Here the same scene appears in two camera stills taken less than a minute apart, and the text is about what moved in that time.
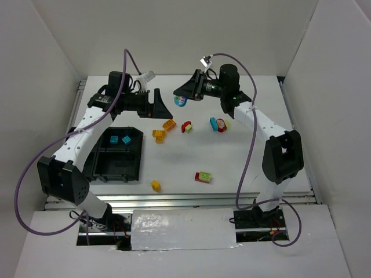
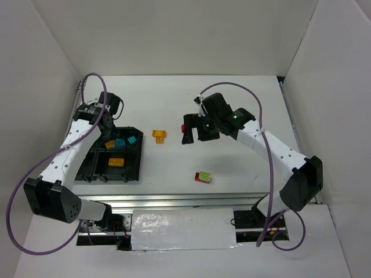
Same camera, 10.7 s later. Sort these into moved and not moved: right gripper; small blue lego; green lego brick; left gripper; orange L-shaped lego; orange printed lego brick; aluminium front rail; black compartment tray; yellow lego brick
Moved: orange printed lego brick; yellow lego brick; small blue lego; right gripper; left gripper
Not moved: green lego brick; aluminium front rail; black compartment tray; orange L-shaped lego
